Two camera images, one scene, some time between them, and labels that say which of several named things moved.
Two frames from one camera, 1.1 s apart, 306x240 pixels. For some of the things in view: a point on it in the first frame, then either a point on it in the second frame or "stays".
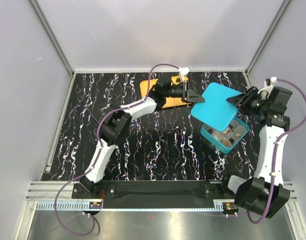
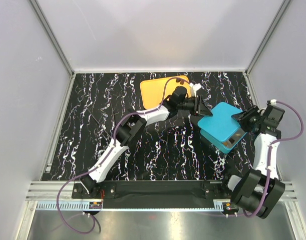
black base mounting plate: [158, 194] stays
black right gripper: [242, 100] to [243, 117]
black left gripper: [193, 96] to [199, 107]
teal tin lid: [216, 111] to [221, 125]
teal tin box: [226, 140] stays
